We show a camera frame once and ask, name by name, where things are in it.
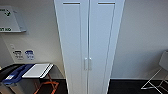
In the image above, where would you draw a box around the black lid waste bin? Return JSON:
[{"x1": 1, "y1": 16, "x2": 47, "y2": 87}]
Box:
[{"x1": 0, "y1": 64, "x2": 15, "y2": 83}]

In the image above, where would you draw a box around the white first aid box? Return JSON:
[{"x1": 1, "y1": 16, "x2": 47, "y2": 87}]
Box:
[{"x1": 0, "y1": 5, "x2": 28, "y2": 34}]

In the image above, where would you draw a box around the white folding chair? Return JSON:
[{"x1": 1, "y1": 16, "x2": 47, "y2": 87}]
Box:
[{"x1": 140, "y1": 49, "x2": 168, "y2": 93}]

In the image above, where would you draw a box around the white wardrobe door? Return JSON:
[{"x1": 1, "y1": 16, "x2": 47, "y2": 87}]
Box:
[
  {"x1": 87, "y1": 0, "x2": 126, "y2": 94},
  {"x1": 53, "y1": 0, "x2": 90, "y2": 94}
]

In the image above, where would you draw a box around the orange metal bin frame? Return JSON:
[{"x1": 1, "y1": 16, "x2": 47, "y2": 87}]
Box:
[{"x1": 33, "y1": 74, "x2": 60, "y2": 94}]

